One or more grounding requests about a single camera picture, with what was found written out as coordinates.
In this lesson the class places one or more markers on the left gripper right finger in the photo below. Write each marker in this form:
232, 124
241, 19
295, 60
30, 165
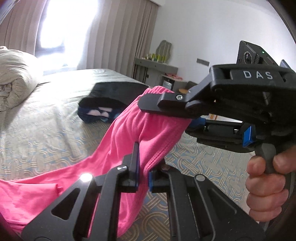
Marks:
199, 210

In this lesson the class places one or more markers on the grey side desk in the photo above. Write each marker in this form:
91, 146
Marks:
153, 73

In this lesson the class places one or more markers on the dark folded clothes pile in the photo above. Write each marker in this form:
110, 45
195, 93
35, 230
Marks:
107, 100

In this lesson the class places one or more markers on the rolled grey patterned duvet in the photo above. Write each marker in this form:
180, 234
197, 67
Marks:
20, 74

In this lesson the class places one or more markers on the grey wall switch plate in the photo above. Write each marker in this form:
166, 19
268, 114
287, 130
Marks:
203, 62

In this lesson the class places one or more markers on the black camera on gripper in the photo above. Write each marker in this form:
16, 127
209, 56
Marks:
249, 53

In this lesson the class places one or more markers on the beige curtain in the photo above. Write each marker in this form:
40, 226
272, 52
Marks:
121, 31

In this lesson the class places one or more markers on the window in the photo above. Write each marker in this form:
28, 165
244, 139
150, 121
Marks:
63, 34

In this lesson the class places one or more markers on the pink pants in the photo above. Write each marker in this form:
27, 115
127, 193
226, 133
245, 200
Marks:
23, 199

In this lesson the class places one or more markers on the person's right hand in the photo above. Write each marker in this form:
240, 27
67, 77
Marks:
267, 192

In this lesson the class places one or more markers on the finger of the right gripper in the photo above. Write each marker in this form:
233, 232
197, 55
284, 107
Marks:
189, 105
196, 123

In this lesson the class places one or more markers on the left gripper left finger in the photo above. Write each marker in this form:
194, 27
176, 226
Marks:
88, 209

